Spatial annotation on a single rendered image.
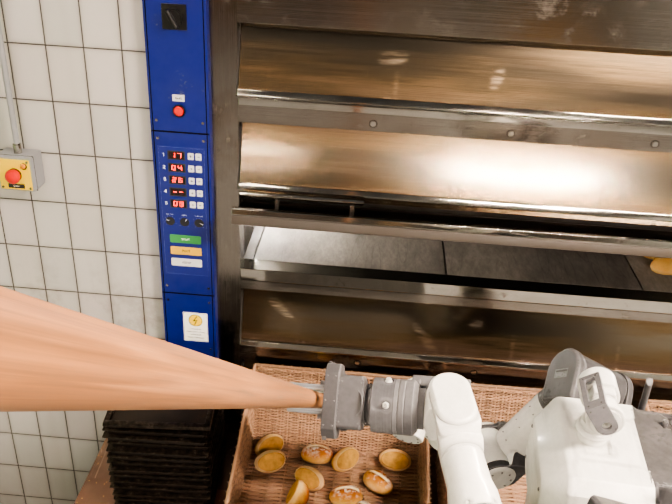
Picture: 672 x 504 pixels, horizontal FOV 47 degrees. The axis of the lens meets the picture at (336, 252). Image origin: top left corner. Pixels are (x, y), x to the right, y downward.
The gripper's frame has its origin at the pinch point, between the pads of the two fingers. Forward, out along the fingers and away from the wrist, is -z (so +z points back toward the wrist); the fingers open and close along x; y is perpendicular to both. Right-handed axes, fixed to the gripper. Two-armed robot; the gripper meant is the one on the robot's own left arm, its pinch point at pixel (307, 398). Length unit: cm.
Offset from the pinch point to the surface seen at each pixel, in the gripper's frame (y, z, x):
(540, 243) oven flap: 74, 42, -45
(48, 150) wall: 60, -92, -61
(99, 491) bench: 96, -79, 32
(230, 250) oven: 84, -44, -40
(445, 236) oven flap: 71, 18, -45
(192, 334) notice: 99, -58, -16
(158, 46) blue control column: 42, -55, -83
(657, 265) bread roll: 117, 81, -50
